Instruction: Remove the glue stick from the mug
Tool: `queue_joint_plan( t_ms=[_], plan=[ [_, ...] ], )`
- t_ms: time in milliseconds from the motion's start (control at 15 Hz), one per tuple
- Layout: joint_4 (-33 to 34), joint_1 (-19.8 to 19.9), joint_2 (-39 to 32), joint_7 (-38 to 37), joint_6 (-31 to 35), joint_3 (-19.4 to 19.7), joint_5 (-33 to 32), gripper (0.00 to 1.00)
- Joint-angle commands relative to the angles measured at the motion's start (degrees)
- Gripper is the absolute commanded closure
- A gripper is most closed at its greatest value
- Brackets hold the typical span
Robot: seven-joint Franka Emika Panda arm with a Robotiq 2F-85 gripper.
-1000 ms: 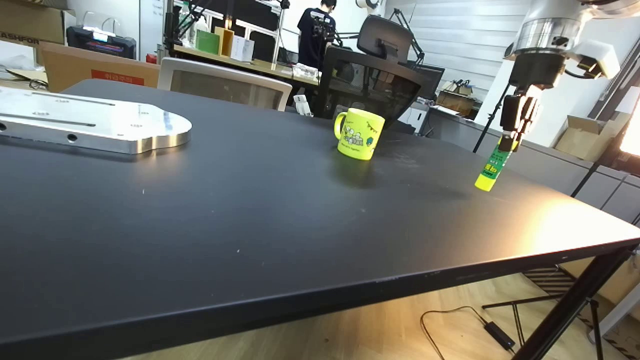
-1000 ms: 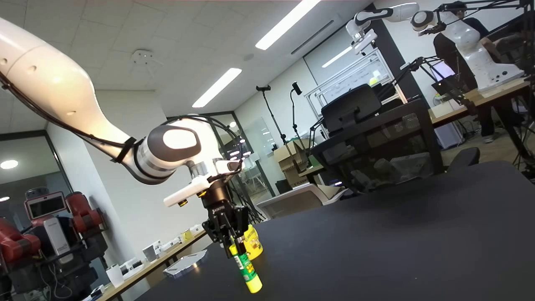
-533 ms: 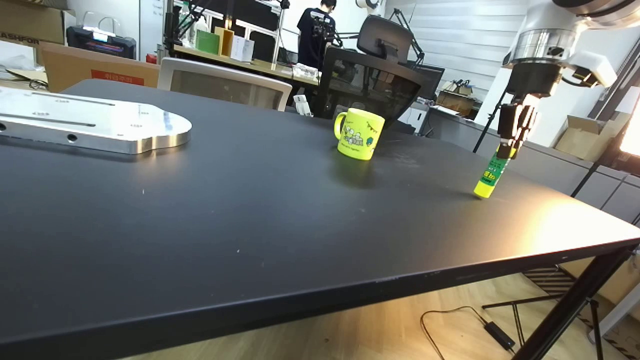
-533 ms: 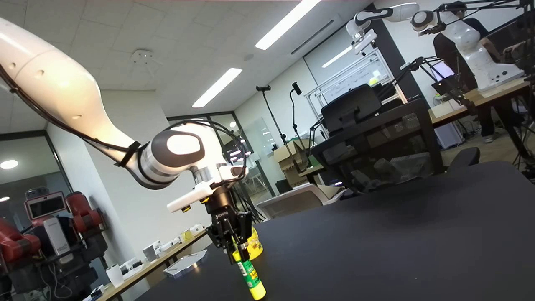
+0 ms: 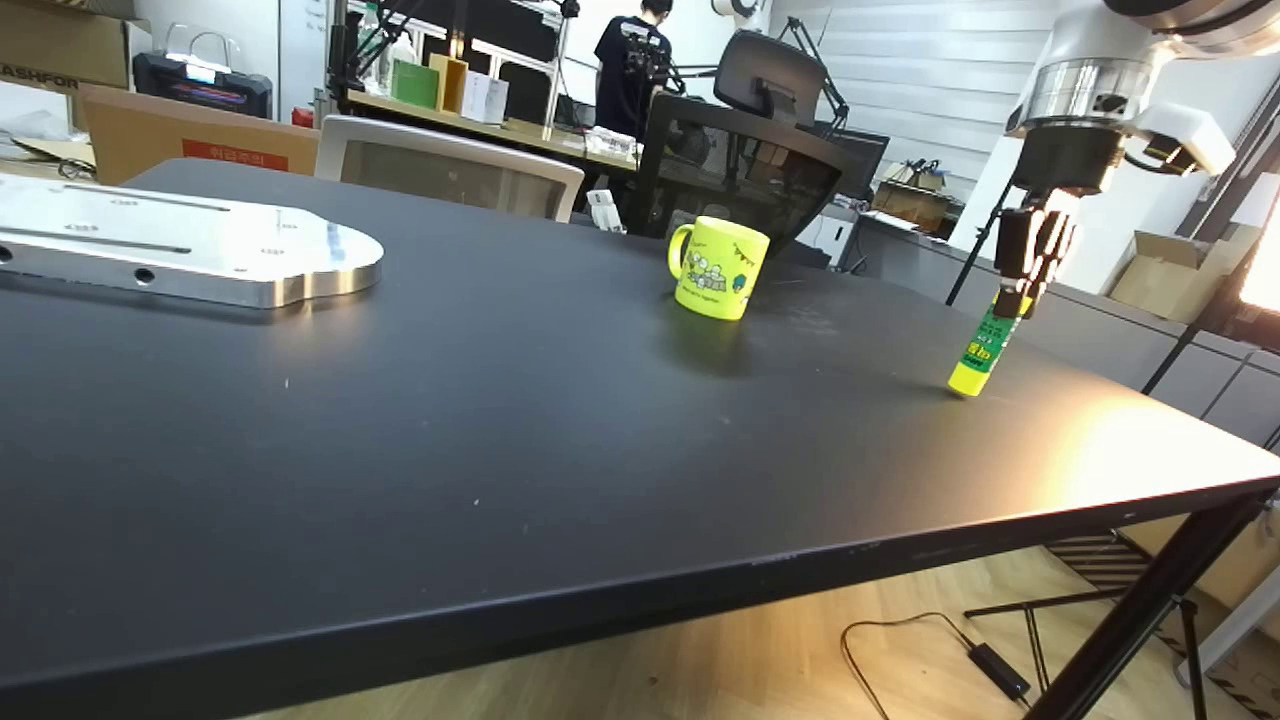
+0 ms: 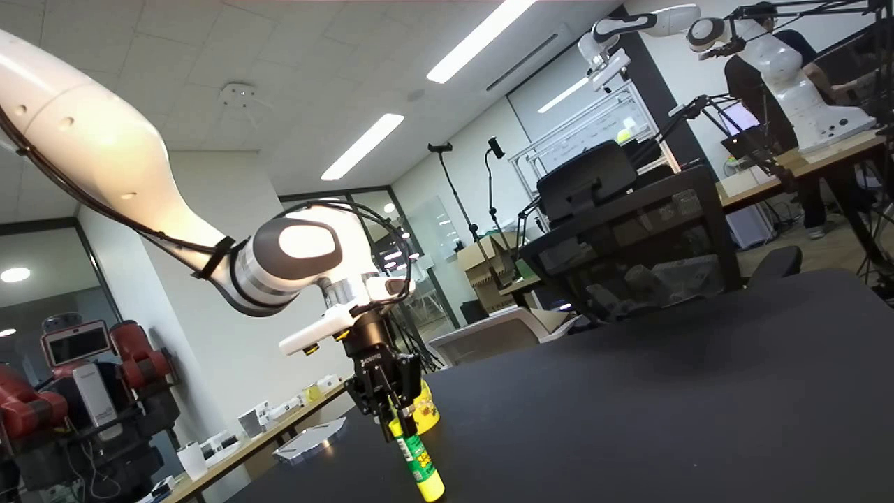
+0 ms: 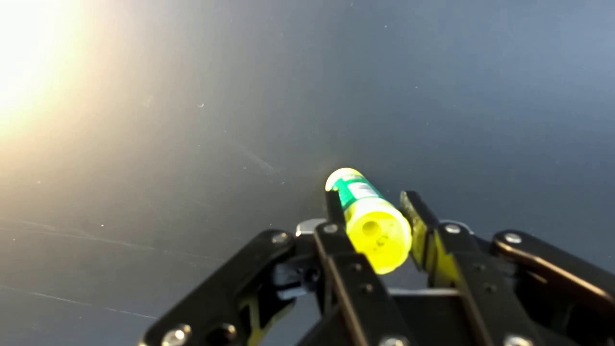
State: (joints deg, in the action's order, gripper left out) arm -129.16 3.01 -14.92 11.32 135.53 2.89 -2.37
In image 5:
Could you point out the white box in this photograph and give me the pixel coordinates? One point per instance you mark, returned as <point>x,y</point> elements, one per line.
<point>485,98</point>

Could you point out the window blinds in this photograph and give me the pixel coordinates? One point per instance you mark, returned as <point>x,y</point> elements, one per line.
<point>920,70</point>

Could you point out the green yellow glue stick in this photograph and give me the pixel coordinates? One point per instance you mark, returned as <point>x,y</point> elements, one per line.
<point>982,352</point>

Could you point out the person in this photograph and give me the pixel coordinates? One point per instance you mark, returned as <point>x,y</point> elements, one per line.
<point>625,70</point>

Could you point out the monitor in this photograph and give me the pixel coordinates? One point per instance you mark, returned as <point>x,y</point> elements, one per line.
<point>862,160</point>

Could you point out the yellow box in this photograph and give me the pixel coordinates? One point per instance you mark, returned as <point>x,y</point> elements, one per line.
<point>450,85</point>

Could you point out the aluminium mounting plate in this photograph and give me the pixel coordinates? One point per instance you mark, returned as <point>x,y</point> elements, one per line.
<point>190,240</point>

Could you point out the green box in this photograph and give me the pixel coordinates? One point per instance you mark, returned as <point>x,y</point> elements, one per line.
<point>415,85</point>

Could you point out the grey mesh chair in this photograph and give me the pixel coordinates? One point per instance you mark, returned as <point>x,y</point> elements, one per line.
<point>450,175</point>

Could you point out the stand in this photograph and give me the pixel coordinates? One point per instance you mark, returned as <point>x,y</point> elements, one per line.
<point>1100,600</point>
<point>975,255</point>

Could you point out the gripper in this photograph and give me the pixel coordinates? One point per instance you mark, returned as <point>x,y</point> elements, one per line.
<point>1066,158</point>

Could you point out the open cardboard box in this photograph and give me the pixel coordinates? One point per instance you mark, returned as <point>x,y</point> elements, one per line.
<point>1165,270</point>

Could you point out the white power adapter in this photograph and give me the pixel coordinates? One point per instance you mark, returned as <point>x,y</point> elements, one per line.
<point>604,212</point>

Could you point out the stack of cardboard boxes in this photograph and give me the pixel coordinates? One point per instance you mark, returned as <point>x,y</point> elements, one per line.
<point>60,45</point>

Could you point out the yellow mug with print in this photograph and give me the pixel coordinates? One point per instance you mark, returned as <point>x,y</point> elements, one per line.
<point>722,272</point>

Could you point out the wooden desk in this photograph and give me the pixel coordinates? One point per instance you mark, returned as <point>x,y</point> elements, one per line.
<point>520,135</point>

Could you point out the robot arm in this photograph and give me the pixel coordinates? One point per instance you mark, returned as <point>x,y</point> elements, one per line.
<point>1090,60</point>

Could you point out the black 3d printer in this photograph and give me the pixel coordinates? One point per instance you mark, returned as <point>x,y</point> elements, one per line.
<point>205,85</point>

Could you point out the cardboard box with red label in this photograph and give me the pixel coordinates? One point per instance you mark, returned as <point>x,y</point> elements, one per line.
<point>160,140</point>

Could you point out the black mesh office chair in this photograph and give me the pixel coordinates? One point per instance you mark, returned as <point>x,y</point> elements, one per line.
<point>740,170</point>

